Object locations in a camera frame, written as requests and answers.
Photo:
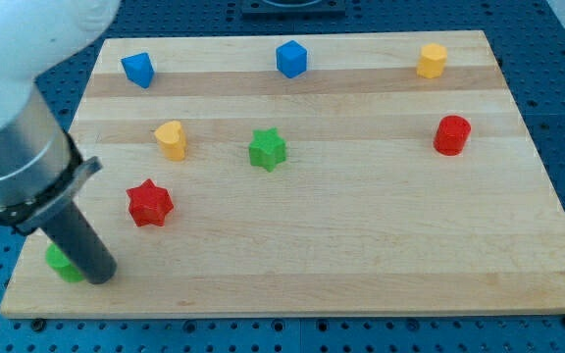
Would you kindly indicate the yellow heart block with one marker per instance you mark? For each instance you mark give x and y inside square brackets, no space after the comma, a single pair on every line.
[171,140]

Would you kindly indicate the wooden board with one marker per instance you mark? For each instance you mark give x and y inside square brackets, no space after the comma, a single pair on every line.
[363,218]

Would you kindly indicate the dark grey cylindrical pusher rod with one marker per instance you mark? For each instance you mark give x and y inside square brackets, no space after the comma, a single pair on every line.
[77,239]

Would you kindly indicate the red star block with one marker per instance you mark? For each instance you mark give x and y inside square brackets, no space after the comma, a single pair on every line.
[149,204]

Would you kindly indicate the yellow hexagonal block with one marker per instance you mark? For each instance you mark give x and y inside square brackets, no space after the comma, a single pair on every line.
[432,60]

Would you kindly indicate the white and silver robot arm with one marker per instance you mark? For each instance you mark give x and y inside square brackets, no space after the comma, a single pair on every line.
[41,169]

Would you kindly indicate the green star block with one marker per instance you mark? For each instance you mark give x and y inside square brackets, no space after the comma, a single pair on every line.
[267,149]

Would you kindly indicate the blue cube block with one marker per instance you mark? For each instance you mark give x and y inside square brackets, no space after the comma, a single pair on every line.
[291,59]

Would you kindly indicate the green cylinder block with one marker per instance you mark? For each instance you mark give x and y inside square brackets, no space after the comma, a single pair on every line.
[61,265]

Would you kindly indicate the red cylinder block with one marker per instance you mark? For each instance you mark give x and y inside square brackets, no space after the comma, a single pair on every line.
[451,135]

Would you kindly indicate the blue triangular block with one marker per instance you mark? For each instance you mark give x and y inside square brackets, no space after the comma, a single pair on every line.
[139,69]

